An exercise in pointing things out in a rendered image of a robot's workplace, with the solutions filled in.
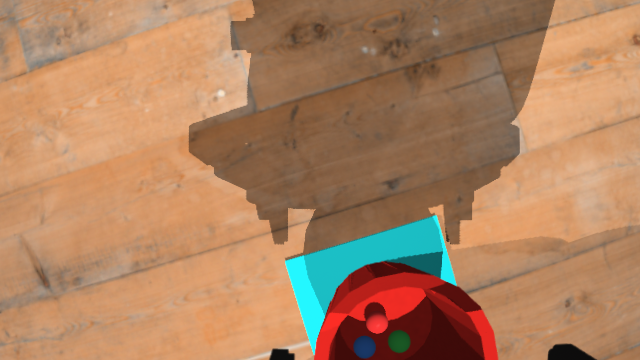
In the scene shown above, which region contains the dark blue marble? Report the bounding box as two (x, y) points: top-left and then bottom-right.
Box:
(353, 336), (376, 359)

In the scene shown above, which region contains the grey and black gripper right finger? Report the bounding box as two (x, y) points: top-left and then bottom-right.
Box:
(548, 344), (597, 360)

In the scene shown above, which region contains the dark red cup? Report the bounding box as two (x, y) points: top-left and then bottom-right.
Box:
(314, 261), (498, 360)

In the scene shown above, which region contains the red marble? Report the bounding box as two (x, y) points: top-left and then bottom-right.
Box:
(366, 311), (388, 334)

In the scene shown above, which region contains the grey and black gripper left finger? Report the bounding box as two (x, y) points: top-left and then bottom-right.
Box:
(269, 349), (295, 360)

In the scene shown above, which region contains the green marble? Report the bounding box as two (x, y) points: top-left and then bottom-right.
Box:
(388, 330), (410, 353)

